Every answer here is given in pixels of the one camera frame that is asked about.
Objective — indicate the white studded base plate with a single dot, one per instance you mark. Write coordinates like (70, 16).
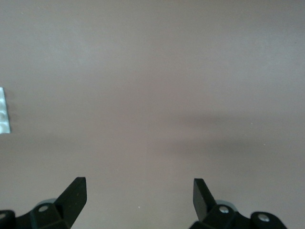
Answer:
(4, 112)

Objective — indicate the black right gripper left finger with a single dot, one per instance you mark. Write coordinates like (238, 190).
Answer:
(69, 205)

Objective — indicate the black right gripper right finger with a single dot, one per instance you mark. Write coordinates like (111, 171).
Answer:
(205, 210)

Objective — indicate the brown table cover mat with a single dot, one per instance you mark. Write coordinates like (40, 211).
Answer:
(152, 83)

